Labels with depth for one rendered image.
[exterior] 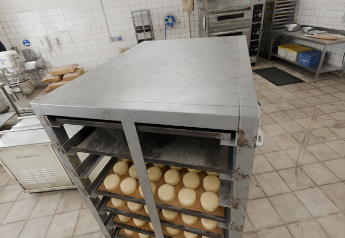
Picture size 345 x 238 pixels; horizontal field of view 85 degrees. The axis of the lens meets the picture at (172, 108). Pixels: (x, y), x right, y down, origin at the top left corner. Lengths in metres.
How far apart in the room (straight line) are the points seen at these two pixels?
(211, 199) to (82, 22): 6.04
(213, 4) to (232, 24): 0.71
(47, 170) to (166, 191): 2.23
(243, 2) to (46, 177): 5.33
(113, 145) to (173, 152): 0.16
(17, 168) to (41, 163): 0.29
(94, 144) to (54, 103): 0.15
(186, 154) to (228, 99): 0.17
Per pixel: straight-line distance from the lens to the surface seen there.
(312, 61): 5.70
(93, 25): 6.25
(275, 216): 2.41
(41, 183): 2.94
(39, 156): 2.60
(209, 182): 0.60
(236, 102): 0.35
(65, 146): 0.57
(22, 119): 3.06
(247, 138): 0.34
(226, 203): 0.49
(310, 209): 2.57
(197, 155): 0.45
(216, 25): 5.33
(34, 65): 6.67
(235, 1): 5.54
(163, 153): 0.46
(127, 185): 0.63
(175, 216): 0.67
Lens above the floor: 1.99
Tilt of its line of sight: 30 degrees down
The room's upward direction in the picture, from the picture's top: 7 degrees counter-clockwise
